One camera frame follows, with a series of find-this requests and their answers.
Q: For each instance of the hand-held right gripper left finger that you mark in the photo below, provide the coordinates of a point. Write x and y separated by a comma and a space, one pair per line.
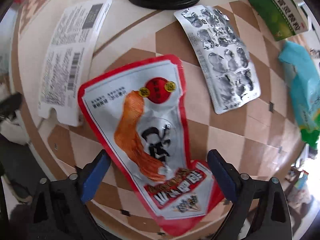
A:
96, 175

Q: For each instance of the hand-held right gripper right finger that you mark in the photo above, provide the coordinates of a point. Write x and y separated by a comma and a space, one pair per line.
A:
222, 177

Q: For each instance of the red silver snack packet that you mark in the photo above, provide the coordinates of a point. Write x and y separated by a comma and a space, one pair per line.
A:
150, 120

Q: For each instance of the silver pill blister pack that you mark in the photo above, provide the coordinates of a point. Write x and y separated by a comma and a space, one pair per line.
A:
225, 62

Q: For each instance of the teal green plastic packet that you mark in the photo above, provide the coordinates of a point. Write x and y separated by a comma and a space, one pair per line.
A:
302, 85

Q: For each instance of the white printed carton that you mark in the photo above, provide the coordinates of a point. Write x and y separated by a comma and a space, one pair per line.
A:
67, 55

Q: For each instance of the brown checkered tablecloth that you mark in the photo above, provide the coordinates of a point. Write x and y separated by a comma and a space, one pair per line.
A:
225, 135

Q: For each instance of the green white medicine box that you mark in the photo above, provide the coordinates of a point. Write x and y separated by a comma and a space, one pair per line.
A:
272, 17

